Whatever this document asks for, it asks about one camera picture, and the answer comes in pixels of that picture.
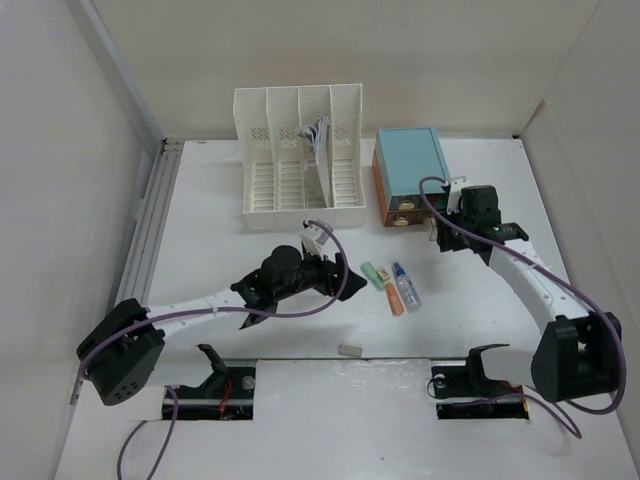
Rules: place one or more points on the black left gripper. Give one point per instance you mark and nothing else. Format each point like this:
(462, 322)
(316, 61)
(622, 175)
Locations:
(326, 270)

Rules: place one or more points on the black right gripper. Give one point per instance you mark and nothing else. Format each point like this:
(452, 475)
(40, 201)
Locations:
(445, 240)

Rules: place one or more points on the grey rectangular eraser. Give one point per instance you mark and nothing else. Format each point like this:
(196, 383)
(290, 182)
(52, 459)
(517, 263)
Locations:
(350, 350)

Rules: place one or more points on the clear blue spray bottle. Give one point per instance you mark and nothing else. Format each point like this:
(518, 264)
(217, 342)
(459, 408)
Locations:
(406, 289)

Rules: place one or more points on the white instruction booklet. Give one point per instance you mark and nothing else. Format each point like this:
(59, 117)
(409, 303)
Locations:
(316, 136)

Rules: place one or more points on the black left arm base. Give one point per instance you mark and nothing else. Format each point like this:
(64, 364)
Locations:
(227, 394)

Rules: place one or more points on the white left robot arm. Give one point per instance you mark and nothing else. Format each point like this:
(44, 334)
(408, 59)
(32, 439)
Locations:
(120, 354)

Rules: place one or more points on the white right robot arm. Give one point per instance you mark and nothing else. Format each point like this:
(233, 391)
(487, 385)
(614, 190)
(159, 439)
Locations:
(579, 351)

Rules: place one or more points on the green translucent case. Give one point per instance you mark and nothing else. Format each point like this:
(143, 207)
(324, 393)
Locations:
(372, 275)

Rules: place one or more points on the small yellow eraser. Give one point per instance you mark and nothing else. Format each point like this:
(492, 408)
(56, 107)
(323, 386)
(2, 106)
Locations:
(383, 274)

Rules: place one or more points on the orange translucent case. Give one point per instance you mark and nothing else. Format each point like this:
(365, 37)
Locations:
(394, 301)

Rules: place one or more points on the teal orange drawer box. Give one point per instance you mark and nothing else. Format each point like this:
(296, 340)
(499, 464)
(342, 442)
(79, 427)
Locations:
(402, 157)

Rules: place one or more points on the white plastic file organizer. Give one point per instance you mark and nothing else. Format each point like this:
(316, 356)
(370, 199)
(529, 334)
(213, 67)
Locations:
(276, 194)

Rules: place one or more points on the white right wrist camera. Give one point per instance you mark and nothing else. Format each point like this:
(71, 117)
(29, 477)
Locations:
(453, 189)

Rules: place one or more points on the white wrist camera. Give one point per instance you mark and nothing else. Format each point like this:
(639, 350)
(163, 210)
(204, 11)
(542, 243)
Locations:
(453, 189)
(313, 239)

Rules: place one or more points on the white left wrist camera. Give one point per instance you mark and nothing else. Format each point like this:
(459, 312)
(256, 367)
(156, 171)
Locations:
(313, 239)

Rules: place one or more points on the aluminium rail frame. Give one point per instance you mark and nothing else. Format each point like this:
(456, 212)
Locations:
(140, 249)

